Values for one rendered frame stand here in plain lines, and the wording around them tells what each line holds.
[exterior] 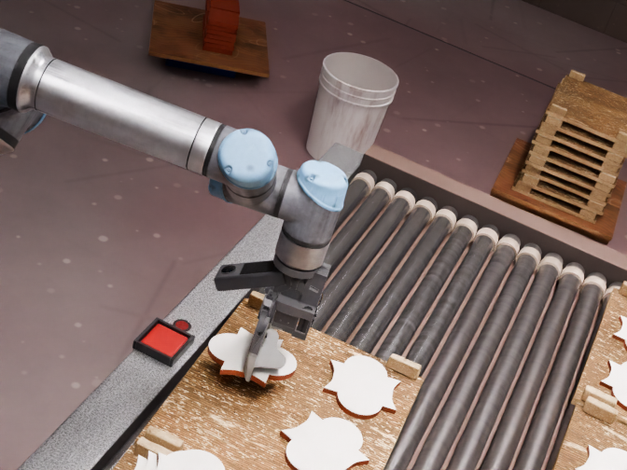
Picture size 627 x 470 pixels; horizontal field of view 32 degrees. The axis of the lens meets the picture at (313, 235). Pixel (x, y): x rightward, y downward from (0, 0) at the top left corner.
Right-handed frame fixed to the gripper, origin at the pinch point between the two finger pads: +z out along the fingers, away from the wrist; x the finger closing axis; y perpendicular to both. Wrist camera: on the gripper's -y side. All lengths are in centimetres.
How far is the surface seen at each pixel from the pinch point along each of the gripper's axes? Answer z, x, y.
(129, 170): 84, 194, -74
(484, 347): 4, 32, 39
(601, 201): 60, 251, 95
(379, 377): 3.4, 11.0, 20.9
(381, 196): 1, 72, 12
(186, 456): 1.1, -25.7, -3.1
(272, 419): 6.1, -5.6, 6.4
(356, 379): 3.6, 8.6, 17.3
